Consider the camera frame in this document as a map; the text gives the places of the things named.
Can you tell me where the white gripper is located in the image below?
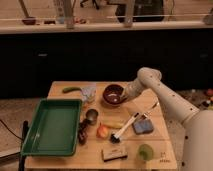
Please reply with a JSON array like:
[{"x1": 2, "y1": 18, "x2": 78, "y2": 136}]
[{"x1": 121, "y1": 79, "x2": 143, "y2": 101}]

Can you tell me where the dark red bowl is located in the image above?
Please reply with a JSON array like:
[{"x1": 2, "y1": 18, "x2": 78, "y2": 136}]
[{"x1": 102, "y1": 84, "x2": 125, "y2": 106}]

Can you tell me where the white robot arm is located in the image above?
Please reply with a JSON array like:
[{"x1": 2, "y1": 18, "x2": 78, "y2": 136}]
[{"x1": 121, "y1": 67, "x2": 213, "y2": 171}]

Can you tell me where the green plastic tray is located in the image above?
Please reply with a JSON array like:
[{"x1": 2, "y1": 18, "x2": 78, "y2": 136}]
[{"x1": 21, "y1": 99, "x2": 82, "y2": 156}]

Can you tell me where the metal fork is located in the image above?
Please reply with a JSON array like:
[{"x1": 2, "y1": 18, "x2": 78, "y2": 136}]
[{"x1": 142, "y1": 102, "x2": 159, "y2": 119}]

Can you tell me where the yellow banana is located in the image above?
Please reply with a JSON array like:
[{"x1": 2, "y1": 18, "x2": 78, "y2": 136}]
[{"x1": 103, "y1": 122, "x2": 124, "y2": 129}]

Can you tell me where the blue sponge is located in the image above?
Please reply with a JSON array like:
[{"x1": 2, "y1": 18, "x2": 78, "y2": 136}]
[{"x1": 133, "y1": 119, "x2": 154, "y2": 135}]

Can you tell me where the crumpled blue-white cloth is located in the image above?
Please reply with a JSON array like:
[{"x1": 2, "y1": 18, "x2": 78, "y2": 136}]
[{"x1": 81, "y1": 85, "x2": 96, "y2": 103}]

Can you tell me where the wooden table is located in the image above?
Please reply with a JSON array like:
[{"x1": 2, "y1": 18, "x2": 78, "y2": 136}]
[{"x1": 25, "y1": 82, "x2": 177, "y2": 171}]

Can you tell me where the small metal cup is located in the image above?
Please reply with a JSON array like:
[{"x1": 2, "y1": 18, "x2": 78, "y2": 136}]
[{"x1": 86, "y1": 109, "x2": 98, "y2": 125}]

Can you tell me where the orange-red apple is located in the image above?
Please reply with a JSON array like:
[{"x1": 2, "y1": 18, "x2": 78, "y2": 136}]
[{"x1": 96, "y1": 124, "x2": 109, "y2": 139}]

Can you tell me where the green cup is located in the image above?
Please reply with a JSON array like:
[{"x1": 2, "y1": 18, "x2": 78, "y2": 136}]
[{"x1": 138, "y1": 144, "x2": 154, "y2": 161}]

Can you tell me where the green cucumber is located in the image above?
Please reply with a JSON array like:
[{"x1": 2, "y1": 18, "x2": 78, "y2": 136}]
[{"x1": 62, "y1": 87, "x2": 81, "y2": 93}]

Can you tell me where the dark brown bottle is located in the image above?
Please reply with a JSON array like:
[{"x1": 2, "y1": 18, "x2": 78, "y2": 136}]
[{"x1": 78, "y1": 119, "x2": 88, "y2": 145}]

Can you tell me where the small wooden block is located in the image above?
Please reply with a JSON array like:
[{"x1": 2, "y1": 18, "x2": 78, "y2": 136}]
[{"x1": 101, "y1": 148, "x2": 128, "y2": 162}]

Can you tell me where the dark bowl on shelf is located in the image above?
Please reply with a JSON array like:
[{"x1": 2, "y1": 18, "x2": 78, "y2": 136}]
[{"x1": 22, "y1": 17, "x2": 36, "y2": 25}]

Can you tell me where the white-handled dish brush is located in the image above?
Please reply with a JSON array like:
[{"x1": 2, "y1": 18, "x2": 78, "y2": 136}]
[{"x1": 110, "y1": 113, "x2": 138, "y2": 143}]

